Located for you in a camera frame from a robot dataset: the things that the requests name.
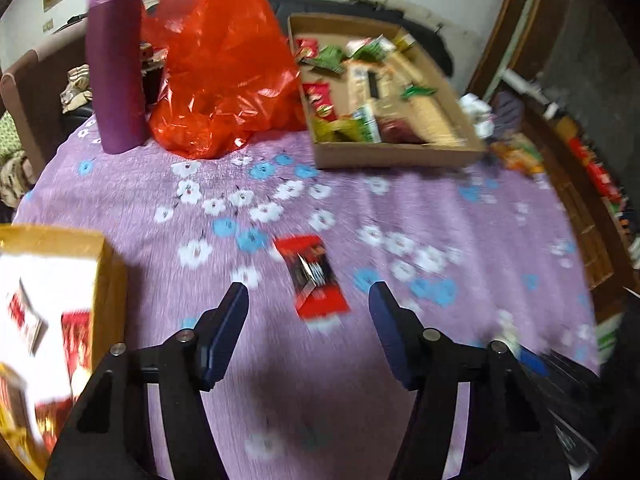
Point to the white plastic device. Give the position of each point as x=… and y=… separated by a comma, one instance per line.
x=520, y=82

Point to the purple thermos bottle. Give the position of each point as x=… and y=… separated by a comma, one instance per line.
x=117, y=75

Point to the wall socket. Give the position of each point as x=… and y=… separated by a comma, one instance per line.
x=47, y=26

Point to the beige patterned bag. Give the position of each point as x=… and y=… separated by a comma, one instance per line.
x=75, y=87

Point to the red white packet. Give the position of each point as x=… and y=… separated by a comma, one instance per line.
x=25, y=317

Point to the row of red packets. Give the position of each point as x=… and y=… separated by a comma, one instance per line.
x=597, y=172

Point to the red black silver packet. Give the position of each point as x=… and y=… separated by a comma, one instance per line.
x=312, y=280

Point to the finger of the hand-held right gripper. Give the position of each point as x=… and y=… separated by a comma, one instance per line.
x=532, y=359

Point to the pile of assorted snack packets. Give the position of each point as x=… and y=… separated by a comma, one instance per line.
x=380, y=90

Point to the green patterned cloth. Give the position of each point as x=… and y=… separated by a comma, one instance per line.
x=7, y=132

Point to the stack of orange packets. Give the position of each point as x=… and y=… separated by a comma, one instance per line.
x=517, y=155

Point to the brown patterned cloth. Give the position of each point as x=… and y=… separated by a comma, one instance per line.
x=15, y=180

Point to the purple floral tablecloth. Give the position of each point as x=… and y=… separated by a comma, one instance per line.
x=350, y=200

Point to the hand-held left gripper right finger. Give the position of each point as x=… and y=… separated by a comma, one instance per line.
x=395, y=340

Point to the red plastic bag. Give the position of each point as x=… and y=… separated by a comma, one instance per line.
x=220, y=60

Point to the brown sofa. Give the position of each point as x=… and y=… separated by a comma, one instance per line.
x=30, y=90

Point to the grey phone stand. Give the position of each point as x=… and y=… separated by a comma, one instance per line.
x=507, y=110

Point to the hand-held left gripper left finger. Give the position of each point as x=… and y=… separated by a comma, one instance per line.
x=225, y=330

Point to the brown cardboard box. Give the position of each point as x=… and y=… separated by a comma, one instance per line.
x=390, y=156

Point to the yellow box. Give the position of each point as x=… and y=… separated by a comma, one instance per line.
x=107, y=280

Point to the brown jar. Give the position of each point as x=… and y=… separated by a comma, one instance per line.
x=152, y=77

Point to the white crumpled tissue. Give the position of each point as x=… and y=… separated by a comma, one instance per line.
x=475, y=110

